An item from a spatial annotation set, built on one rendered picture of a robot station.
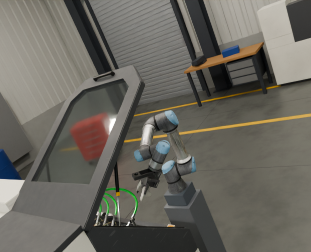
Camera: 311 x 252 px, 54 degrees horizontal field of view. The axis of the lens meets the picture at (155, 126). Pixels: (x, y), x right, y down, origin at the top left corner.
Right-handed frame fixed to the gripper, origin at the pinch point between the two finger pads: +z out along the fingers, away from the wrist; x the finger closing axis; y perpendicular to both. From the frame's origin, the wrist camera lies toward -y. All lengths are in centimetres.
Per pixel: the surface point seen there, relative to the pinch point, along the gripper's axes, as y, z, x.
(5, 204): -67, 31, 21
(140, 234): -6.5, 5.4, -27.8
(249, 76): 335, -91, 347
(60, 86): 80, 155, 818
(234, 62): 306, -104, 370
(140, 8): 182, -143, 661
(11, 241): -64, 22, -18
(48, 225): -51, 9, -22
